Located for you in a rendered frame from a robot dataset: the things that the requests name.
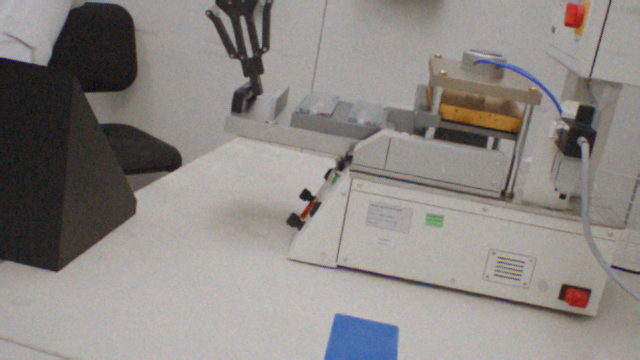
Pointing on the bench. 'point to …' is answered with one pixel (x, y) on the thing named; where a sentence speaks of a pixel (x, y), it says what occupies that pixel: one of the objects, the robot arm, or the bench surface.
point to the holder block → (337, 125)
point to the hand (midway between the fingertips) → (254, 76)
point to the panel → (321, 200)
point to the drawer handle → (241, 97)
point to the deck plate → (600, 211)
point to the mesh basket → (631, 221)
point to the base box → (459, 245)
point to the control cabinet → (586, 81)
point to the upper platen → (478, 113)
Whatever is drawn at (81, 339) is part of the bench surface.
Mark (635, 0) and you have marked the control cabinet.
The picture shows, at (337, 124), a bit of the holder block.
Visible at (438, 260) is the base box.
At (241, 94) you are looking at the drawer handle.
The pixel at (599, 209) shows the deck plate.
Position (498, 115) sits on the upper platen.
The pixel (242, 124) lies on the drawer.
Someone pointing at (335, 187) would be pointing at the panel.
